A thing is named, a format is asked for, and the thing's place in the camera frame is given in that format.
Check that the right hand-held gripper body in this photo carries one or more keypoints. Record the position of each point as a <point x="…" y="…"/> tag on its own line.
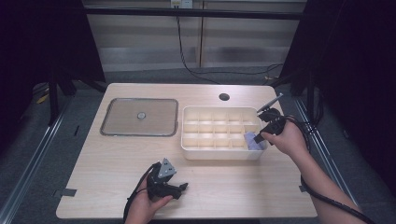
<point x="273" y="123"/>

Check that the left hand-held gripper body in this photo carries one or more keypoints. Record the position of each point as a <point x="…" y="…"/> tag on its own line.
<point x="158" y="186"/>

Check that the light purple sock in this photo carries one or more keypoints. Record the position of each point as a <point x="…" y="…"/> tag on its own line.
<point x="253" y="143"/>

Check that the white divided storage box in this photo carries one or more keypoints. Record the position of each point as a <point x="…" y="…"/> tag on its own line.
<point x="222" y="132"/>

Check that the person's right hand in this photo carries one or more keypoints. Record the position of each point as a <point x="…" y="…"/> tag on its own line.
<point x="288" y="140"/>

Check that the person's left hand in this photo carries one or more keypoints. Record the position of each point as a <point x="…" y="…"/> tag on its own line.
<point x="144" y="205"/>

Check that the round black table grommet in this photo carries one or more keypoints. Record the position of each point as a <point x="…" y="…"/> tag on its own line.
<point x="224" y="96"/>

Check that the grey tape piece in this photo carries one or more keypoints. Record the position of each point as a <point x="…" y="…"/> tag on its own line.
<point x="302" y="188"/>
<point x="65" y="193"/>

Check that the clear lid with grey rim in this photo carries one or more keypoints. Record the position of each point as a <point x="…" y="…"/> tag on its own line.
<point x="140" y="117"/>

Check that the black curtain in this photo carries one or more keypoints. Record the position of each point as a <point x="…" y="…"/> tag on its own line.
<point x="43" y="43"/>
<point x="351" y="77"/>

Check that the small black floor tape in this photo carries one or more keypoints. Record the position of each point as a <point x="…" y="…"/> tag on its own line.
<point x="76" y="130"/>

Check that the black horizontal bar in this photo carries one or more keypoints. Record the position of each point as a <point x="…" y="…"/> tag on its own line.
<point x="193" y="13"/>

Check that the black metal stand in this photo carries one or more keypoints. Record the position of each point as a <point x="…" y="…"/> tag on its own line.
<point x="53" y="99"/>

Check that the yellow floor item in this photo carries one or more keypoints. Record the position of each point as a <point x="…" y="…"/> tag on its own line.
<point x="42" y="99"/>

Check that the metal floor rail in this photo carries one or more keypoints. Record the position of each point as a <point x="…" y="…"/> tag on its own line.
<point x="28" y="161"/>
<point x="330" y="146"/>

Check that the white wall socket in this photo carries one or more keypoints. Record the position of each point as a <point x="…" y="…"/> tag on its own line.
<point x="181" y="3"/>

